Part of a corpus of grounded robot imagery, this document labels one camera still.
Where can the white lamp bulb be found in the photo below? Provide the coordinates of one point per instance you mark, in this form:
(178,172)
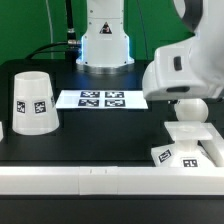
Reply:
(191,110)

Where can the white fence bar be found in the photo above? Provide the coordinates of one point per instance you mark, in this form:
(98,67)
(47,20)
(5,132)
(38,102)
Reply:
(111,181)
(215,146)
(1,132)

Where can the white front fence bar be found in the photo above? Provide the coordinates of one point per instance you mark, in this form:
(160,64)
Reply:
(111,181)

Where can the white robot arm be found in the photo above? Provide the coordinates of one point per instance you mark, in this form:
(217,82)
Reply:
(193,68)

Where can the white lamp shade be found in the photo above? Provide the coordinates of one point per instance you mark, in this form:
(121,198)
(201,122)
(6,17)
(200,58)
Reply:
(34,109)

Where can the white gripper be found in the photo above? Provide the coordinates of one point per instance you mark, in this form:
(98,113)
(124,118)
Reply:
(170,77)

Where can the white lamp base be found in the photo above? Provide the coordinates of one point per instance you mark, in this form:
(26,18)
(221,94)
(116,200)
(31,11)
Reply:
(185,152)

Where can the white left fence bar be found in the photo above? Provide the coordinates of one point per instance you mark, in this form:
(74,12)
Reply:
(1,132)

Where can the white right fence bar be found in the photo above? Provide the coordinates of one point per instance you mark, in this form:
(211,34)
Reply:
(215,146)

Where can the white marker sheet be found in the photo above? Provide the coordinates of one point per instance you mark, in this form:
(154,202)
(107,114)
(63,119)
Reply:
(101,99)

